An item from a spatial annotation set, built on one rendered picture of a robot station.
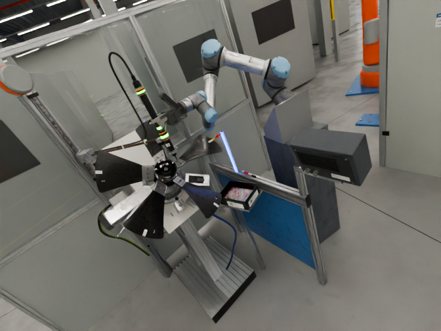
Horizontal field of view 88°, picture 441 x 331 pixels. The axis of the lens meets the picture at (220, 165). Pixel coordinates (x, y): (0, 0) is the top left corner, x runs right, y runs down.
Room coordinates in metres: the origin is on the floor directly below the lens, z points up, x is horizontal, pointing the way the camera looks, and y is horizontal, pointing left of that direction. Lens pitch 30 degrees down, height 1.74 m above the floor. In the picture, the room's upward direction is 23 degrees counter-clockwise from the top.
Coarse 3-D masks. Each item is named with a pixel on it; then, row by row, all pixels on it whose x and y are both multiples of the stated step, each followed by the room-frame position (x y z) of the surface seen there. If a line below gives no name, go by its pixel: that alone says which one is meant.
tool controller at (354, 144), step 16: (304, 128) 0.87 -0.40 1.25; (304, 144) 0.79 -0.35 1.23; (320, 144) 0.74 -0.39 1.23; (336, 144) 0.69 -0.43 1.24; (352, 144) 0.65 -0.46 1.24; (304, 160) 0.80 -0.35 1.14; (320, 160) 0.73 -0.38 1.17; (336, 160) 0.67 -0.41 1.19; (352, 160) 0.62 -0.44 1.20; (368, 160) 0.67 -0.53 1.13; (336, 176) 0.70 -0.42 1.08; (352, 176) 0.64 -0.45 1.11
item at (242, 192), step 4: (236, 188) 1.21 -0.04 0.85; (240, 188) 1.19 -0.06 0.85; (244, 188) 1.18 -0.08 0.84; (248, 188) 1.17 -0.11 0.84; (228, 192) 1.21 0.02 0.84; (232, 192) 1.19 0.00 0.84; (236, 192) 1.17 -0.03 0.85; (240, 192) 1.16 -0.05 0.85; (244, 192) 1.14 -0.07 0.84; (248, 192) 1.13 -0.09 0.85; (224, 196) 1.19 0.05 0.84; (228, 196) 1.17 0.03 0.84; (232, 196) 1.15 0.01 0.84; (240, 196) 1.12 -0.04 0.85; (240, 200) 1.08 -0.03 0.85; (244, 200) 1.07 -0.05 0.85
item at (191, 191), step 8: (184, 184) 1.10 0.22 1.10; (192, 184) 1.14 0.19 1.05; (192, 192) 1.05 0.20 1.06; (200, 192) 1.07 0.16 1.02; (208, 192) 1.10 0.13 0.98; (216, 192) 1.12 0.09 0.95; (200, 200) 1.01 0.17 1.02; (208, 200) 1.03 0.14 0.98; (216, 200) 1.05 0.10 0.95; (200, 208) 0.96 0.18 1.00; (208, 208) 0.98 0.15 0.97; (216, 208) 0.99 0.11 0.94; (208, 216) 0.93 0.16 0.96
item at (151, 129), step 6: (138, 126) 1.42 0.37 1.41; (150, 126) 1.37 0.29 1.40; (138, 132) 1.39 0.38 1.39; (144, 132) 1.37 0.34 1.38; (150, 132) 1.35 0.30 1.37; (156, 132) 1.32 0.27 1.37; (150, 138) 1.32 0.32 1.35; (156, 138) 1.29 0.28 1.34; (144, 144) 1.33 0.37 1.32; (150, 144) 1.30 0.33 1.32; (156, 144) 1.27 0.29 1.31; (150, 150) 1.28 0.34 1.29; (156, 150) 1.25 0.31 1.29
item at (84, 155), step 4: (92, 148) 1.49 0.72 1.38; (80, 152) 1.50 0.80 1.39; (84, 152) 1.46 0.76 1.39; (88, 152) 1.45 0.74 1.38; (92, 152) 1.47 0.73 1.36; (76, 156) 1.47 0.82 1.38; (80, 156) 1.46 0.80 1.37; (84, 156) 1.44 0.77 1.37; (88, 156) 1.44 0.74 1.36; (92, 156) 1.46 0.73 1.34; (96, 156) 1.48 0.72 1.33; (80, 160) 1.47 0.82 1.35; (84, 160) 1.45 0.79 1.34; (88, 160) 1.44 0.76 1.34; (92, 160) 1.44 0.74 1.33
